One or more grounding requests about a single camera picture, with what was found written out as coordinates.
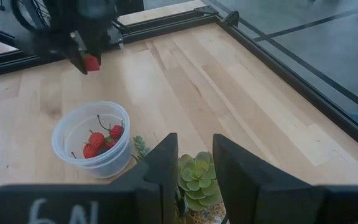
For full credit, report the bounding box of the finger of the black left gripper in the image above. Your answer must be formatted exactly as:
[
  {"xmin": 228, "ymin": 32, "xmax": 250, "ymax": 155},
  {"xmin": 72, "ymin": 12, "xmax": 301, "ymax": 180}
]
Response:
[
  {"xmin": 69, "ymin": 49, "xmax": 89, "ymax": 76},
  {"xmin": 86, "ymin": 27, "xmax": 109, "ymax": 62}
]

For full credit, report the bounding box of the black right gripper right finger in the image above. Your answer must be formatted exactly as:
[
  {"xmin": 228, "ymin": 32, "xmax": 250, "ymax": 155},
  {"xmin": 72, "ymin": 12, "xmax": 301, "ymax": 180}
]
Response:
[{"xmin": 213, "ymin": 133, "xmax": 323, "ymax": 224}]

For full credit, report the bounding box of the dark red cherry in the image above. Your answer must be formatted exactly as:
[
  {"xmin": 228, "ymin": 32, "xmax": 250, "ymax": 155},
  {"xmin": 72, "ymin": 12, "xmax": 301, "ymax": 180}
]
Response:
[{"xmin": 96, "ymin": 114, "xmax": 126, "ymax": 140}]

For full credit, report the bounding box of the red strawberry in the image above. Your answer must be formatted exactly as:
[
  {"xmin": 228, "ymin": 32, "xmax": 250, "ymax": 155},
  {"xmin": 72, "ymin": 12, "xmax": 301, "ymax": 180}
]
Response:
[
  {"xmin": 83, "ymin": 54, "xmax": 101, "ymax": 72},
  {"xmin": 88, "ymin": 132, "xmax": 106, "ymax": 149},
  {"xmin": 104, "ymin": 136, "xmax": 119, "ymax": 149},
  {"xmin": 82, "ymin": 142, "xmax": 99, "ymax": 159}
]

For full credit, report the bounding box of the potted succulent plant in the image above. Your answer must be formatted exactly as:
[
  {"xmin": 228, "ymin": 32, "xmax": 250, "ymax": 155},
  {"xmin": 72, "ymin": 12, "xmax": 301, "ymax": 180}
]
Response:
[{"xmin": 131, "ymin": 135, "xmax": 226, "ymax": 224}]

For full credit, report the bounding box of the clear plastic tupperware container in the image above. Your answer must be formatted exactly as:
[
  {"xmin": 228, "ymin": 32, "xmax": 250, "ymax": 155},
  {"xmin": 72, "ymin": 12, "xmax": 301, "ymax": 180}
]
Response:
[{"xmin": 50, "ymin": 100, "xmax": 132, "ymax": 179}]

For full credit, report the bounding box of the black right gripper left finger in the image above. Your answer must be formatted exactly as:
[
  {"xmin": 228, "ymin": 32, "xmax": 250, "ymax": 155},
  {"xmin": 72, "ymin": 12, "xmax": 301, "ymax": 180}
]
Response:
[{"xmin": 112, "ymin": 133, "xmax": 180, "ymax": 224}]

